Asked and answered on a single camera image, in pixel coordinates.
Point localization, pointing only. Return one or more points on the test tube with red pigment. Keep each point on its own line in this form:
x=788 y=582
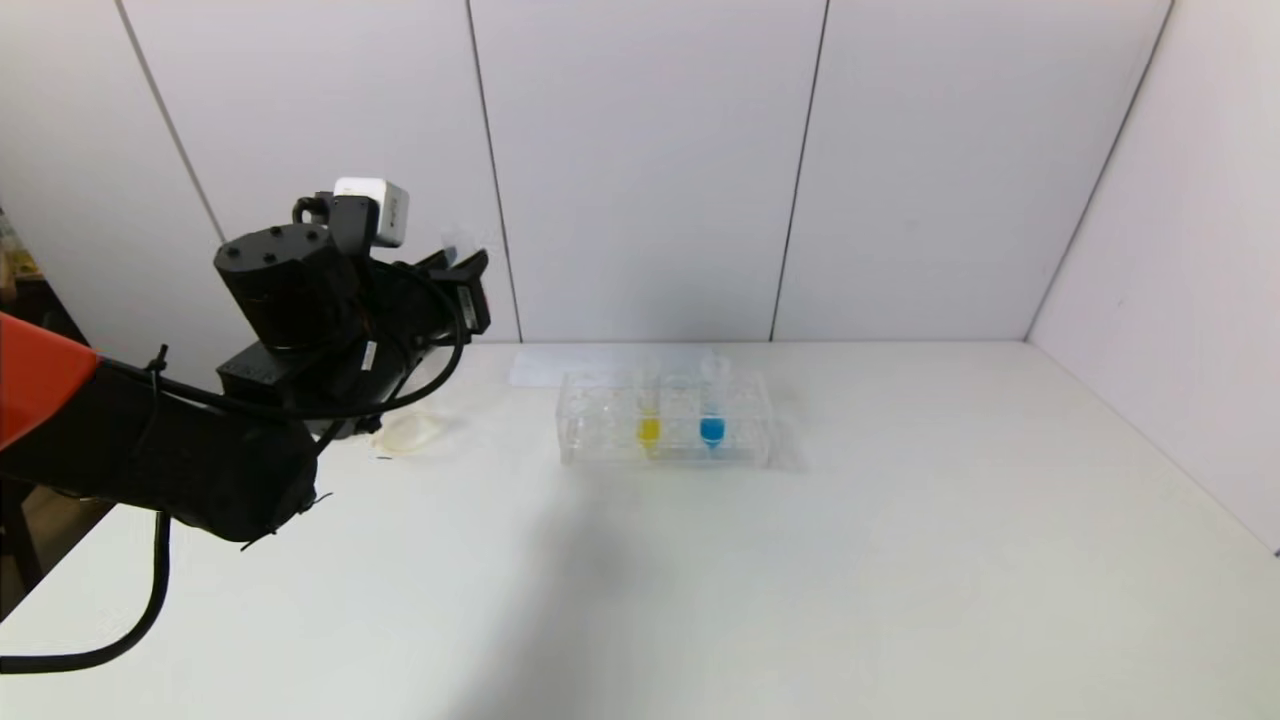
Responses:
x=458 y=243

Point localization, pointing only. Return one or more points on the white paper sheet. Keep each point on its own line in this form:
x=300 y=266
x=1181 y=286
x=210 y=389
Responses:
x=560 y=365

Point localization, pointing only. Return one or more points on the test tube with yellow pigment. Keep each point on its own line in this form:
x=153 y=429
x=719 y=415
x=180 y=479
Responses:
x=648 y=428

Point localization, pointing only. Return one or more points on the clear glass beaker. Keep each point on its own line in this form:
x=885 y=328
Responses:
x=405 y=435

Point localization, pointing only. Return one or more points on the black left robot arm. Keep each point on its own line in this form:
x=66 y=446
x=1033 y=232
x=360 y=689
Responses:
x=200 y=450

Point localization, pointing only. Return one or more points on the clear acrylic test tube rack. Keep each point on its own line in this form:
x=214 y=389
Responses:
x=600 y=430

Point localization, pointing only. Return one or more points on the test tube with blue pigment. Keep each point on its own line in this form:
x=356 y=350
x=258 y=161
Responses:
x=712 y=428

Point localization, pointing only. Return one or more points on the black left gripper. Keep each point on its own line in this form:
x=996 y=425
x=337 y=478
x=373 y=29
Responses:
x=472 y=297

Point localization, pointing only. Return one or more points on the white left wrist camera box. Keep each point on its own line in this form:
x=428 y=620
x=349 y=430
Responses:
x=385 y=205

